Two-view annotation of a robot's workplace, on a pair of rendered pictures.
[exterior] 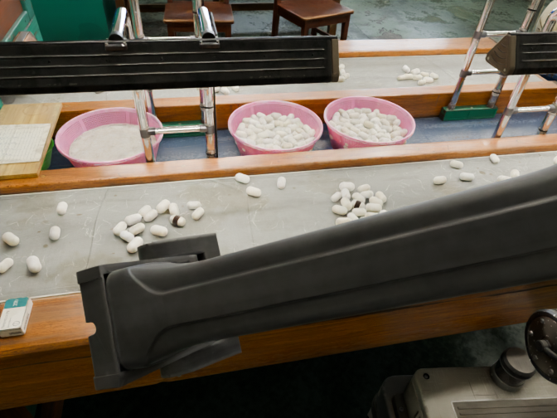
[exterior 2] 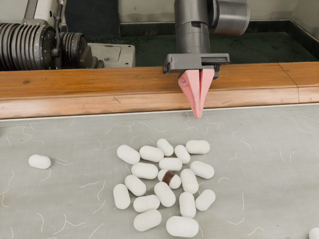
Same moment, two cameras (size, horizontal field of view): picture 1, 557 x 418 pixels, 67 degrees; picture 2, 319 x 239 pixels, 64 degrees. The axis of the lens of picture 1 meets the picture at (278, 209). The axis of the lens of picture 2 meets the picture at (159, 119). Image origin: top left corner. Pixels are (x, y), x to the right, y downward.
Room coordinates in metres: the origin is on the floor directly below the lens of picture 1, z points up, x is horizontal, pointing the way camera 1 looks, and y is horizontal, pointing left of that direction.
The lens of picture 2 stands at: (0.93, -0.18, 1.04)
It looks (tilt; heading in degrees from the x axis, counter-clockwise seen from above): 43 degrees down; 185
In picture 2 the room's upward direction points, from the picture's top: 3 degrees clockwise
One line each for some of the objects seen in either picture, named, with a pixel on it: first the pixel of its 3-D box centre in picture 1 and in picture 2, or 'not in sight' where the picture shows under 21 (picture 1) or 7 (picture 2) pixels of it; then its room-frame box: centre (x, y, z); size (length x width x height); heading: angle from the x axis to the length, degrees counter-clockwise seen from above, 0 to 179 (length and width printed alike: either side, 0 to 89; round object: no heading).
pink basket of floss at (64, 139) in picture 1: (113, 148); not in sight; (0.92, 0.45, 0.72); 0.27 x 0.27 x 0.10
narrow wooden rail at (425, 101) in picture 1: (314, 109); not in sight; (1.23, -0.09, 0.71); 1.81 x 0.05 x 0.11; 105
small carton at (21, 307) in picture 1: (15, 316); not in sight; (0.36, 0.41, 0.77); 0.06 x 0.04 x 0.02; 15
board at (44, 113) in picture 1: (19, 137); not in sight; (0.87, 0.66, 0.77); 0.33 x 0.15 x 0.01; 15
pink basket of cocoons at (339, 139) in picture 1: (365, 131); not in sight; (1.10, -0.25, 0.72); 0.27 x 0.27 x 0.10
